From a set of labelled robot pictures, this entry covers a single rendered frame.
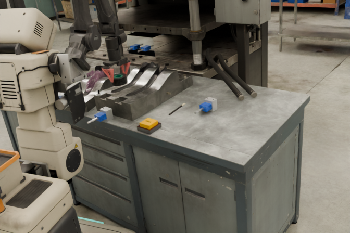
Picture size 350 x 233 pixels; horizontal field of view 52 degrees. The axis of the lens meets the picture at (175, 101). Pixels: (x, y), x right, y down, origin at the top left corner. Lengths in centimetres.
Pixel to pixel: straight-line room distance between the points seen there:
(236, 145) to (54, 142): 74
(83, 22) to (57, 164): 60
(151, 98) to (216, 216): 64
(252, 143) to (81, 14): 83
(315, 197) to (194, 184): 107
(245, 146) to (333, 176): 135
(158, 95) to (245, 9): 75
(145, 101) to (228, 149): 54
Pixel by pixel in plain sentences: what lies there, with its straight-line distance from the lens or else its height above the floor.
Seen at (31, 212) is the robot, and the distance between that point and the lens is 131.
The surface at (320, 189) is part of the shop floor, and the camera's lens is 259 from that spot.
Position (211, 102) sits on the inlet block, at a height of 85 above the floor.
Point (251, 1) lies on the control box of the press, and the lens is 217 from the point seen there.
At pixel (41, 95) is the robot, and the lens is 152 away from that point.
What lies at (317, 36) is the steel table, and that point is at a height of 25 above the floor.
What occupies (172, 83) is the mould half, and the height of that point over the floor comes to 88.
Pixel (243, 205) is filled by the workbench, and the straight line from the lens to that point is 154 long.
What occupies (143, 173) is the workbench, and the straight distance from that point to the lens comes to 186.
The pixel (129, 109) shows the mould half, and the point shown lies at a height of 86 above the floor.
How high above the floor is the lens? 156
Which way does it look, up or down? 24 degrees down
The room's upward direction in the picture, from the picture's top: 6 degrees counter-clockwise
